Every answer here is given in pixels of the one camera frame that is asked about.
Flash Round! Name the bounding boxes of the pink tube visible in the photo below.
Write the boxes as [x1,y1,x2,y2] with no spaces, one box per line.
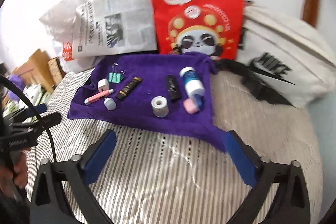
[84,89,114,105]

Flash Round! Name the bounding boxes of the white pill bottle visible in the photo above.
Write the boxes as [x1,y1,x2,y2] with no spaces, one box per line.
[151,96,169,118]

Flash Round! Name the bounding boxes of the white Nike bag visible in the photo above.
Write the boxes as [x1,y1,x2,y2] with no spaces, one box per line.
[215,0,336,110]

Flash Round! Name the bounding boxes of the red panda paper bag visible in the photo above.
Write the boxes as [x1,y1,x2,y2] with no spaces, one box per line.
[151,0,244,60]

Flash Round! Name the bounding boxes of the purple towel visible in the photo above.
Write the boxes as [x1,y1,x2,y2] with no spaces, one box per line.
[67,52,227,152]

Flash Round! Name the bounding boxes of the pink bottle blue cap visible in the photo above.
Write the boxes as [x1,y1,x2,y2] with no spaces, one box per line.
[183,94,204,115]

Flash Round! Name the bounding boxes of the black Horizon case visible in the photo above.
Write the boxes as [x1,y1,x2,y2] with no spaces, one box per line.
[165,75,182,102]

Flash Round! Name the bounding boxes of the striped bed quilt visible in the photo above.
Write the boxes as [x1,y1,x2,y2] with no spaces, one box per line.
[27,71,323,223]

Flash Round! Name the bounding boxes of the person's left hand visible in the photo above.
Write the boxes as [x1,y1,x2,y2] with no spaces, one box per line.
[0,148,31,197]

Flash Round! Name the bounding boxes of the blue white bottle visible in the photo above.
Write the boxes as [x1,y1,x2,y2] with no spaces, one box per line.
[179,67,205,98]

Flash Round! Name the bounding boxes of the small white bottle cap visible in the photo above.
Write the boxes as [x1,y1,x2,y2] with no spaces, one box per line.
[104,98,116,111]

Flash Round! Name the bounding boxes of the black gold tube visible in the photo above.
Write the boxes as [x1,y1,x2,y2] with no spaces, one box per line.
[116,77,142,101]

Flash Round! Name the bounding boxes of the folded newspaper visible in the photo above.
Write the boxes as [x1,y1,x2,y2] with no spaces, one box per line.
[72,0,157,59]

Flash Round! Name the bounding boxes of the patterned red book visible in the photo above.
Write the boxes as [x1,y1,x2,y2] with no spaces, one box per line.
[48,57,66,86]

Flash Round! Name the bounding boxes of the white Miniso plastic bag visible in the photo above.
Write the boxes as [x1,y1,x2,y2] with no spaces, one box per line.
[39,0,102,73]

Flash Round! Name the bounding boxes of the black cable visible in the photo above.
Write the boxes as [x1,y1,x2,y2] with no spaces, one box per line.
[0,74,58,163]

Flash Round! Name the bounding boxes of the teal binder clip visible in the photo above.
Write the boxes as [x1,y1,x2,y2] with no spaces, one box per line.
[108,63,125,84]

